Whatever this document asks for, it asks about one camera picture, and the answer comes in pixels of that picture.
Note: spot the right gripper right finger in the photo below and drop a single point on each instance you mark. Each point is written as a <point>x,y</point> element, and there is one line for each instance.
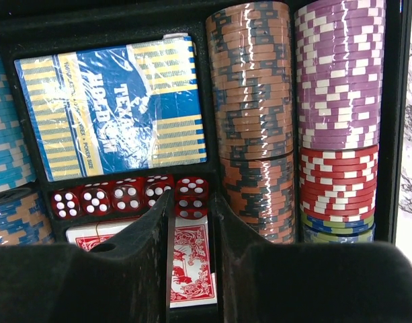
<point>259,281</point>

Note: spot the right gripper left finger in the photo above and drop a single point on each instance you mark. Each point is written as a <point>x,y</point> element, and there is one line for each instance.
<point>124,279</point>

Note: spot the red playing card deck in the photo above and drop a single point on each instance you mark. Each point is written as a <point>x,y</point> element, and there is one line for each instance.
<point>193,282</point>

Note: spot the red die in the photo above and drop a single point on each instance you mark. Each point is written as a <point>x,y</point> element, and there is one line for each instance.
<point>191,198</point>

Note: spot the light blue poker chip stack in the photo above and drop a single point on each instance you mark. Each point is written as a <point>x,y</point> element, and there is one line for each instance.
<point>15,165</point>

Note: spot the brown poker chip stack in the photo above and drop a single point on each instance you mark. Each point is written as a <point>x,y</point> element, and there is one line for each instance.
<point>251,71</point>

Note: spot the grey poker chip stack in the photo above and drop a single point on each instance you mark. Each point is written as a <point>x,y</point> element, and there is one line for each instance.
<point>339,71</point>

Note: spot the red dice in case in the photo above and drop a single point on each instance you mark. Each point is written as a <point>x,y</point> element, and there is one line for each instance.
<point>130,196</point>

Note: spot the orange black chip row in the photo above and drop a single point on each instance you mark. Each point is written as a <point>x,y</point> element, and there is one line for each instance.
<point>261,193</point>

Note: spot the red green chip row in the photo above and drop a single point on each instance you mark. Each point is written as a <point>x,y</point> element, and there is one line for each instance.
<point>337,197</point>

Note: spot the blue tan chip row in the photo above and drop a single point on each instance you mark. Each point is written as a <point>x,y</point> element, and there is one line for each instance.
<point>23,218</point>

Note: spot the blue playing card deck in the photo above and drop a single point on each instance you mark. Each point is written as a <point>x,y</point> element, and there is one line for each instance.
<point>115,109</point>

